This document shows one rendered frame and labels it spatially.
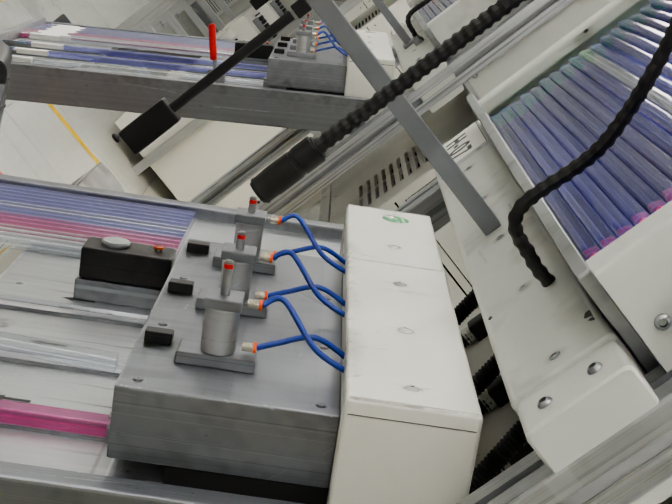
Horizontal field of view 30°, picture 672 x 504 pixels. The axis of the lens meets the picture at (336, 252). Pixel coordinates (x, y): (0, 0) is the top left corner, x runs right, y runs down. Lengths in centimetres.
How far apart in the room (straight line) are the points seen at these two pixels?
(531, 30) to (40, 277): 116
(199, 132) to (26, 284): 439
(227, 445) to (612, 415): 23
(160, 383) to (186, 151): 474
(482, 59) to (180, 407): 141
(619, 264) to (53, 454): 36
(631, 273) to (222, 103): 151
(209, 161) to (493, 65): 347
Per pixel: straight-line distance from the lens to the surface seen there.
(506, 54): 211
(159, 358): 79
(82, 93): 216
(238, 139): 545
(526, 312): 80
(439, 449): 73
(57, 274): 113
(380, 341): 82
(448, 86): 208
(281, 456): 75
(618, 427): 67
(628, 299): 68
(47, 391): 89
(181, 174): 551
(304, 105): 212
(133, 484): 74
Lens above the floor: 140
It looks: 10 degrees down
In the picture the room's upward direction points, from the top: 54 degrees clockwise
